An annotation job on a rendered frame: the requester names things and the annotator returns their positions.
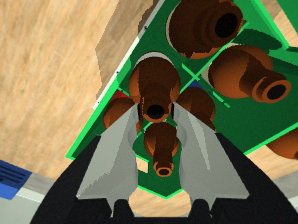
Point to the green crate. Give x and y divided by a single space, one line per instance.
246 123

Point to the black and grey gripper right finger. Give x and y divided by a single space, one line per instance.
214 169

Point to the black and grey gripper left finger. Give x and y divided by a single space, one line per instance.
105 171

